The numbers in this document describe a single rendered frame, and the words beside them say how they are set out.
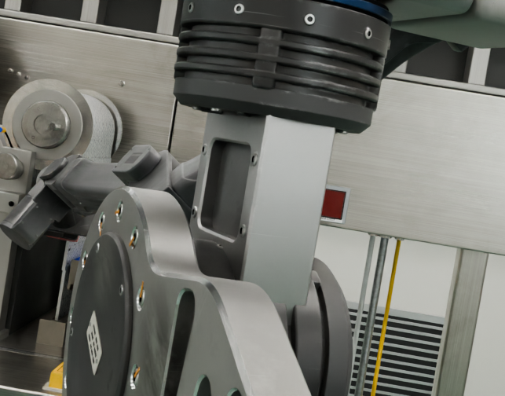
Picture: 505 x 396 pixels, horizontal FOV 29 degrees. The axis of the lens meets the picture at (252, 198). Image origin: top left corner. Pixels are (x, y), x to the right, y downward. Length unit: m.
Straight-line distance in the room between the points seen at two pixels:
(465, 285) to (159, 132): 0.71
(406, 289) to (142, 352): 3.77
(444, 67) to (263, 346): 1.61
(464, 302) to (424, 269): 2.19
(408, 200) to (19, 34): 0.82
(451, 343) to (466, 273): 0.15
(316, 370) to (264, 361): 0.19
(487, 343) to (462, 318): 2.27
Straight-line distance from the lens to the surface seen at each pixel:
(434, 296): 4.31
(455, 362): 2.13
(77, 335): 0.68
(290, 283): 0.61
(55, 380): 1.39
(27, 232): 1.43
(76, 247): 1.69
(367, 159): 1.91
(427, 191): 1.92
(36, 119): 1.61
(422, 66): 2.00
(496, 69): 2.03
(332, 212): 1.90
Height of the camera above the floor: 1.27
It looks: 3 degrees down
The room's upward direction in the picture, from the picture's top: 9 degrees clockwise
